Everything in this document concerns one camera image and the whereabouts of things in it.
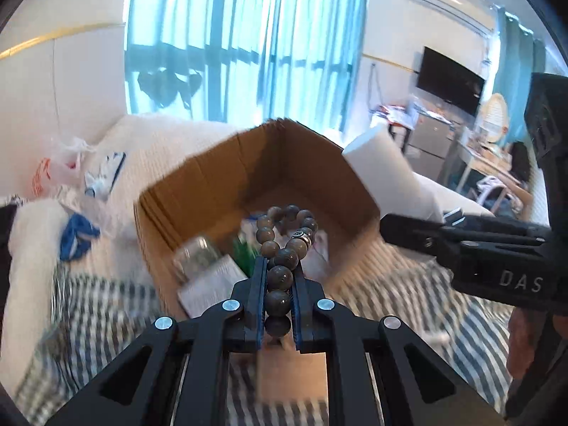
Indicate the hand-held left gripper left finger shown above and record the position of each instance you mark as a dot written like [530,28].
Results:
[255,301]

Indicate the blue plastic bag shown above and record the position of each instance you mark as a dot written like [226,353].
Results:
[80,235]

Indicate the brown cardboard box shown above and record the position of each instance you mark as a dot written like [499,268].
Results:
[284,168]

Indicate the teal curtain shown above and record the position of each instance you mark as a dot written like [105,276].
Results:
[517,62]

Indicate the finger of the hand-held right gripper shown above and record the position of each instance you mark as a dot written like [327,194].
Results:
[412,235]

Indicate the white green-striped medicine box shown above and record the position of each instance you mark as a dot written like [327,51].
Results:
[208,284]

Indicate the oval wicker chair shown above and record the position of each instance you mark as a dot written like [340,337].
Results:
[492,117]

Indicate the white red-print plastic bag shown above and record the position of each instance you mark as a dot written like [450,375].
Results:
[53,173]

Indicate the dark hanging garment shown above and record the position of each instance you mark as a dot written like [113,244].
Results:
[166,86]

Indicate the black television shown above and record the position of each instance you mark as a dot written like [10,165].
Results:
[448,80]

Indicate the white cushion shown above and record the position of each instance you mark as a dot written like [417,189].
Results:
[377,153]

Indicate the green wrapper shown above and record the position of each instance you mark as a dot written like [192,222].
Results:
[243,253]

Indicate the grey cabinet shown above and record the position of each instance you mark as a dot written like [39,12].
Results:
[428,135]

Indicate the clear plastic bottle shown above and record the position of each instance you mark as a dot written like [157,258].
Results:
[197,253]

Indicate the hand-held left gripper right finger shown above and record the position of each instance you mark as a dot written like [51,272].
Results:
[298,310]

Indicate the white air conditioner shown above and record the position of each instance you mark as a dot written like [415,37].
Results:
[452,4]

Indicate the person's right hand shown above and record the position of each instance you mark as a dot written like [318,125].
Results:
[528,341]

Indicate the sheer blue window curtain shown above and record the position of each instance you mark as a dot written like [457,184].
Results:
[266,44]

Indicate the black cloth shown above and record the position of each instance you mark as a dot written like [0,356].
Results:
[6,257]

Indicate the checked bed blanket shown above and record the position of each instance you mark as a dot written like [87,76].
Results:
[399,284]

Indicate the wooden desk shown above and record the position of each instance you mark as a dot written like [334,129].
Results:
[492,162]

